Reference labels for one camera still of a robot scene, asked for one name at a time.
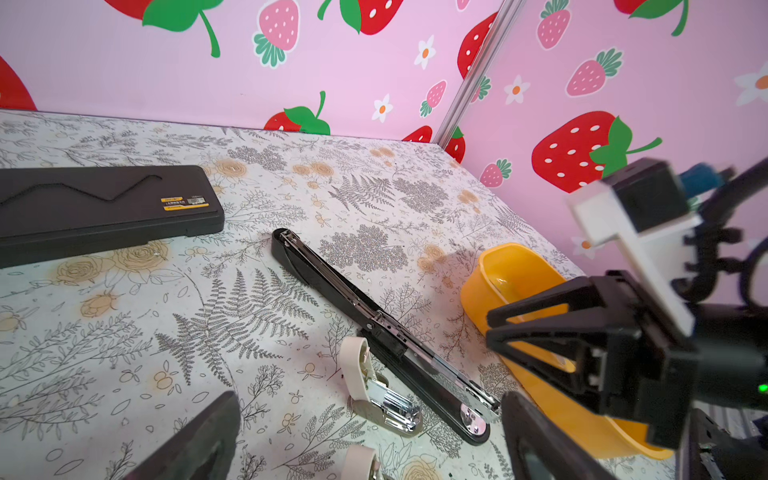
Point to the black tool case yellow label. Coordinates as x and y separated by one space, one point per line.
55 213

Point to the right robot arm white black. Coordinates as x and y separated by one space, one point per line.
729 336

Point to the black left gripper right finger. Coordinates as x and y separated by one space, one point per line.
538 449

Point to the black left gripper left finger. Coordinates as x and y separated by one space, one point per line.
203 449

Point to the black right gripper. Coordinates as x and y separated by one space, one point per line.
648 368

